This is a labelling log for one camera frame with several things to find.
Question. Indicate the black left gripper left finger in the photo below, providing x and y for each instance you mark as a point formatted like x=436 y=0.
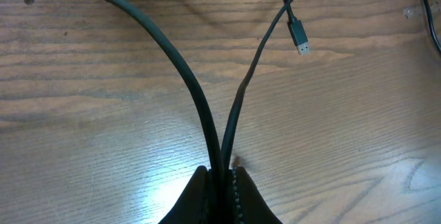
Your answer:
x=187 y=209

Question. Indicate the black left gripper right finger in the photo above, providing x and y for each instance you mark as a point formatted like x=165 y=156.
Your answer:
x=249 y=205

